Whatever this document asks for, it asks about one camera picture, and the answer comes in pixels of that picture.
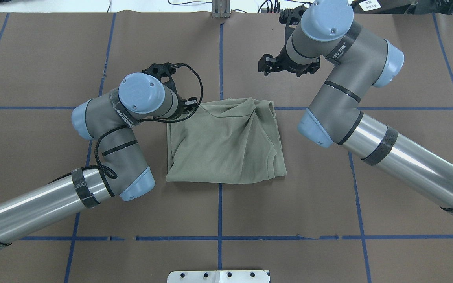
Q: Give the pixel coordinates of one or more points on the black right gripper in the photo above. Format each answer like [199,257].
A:
[288,65]

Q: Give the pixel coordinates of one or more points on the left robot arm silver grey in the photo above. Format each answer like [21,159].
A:
[118,166]

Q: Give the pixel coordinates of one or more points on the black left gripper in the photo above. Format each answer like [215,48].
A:
[182,111]

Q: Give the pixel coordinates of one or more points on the brown table mat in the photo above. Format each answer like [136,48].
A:
[332,218]

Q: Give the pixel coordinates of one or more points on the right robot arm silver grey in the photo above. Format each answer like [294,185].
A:
[412,69]

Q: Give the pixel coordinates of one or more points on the olive green long-sleeve shirt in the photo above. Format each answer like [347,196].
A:
[232,141]

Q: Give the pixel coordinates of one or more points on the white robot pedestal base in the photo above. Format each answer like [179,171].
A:
[220,276]

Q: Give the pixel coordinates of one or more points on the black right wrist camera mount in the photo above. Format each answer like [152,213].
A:
[290,18]

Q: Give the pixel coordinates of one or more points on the black plug cluster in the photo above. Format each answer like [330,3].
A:
[275,6]

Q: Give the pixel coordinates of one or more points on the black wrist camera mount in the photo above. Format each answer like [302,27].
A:
[163,72]
[290,18]

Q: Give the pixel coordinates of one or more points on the aluminium frame post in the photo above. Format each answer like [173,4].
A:
[221,9]

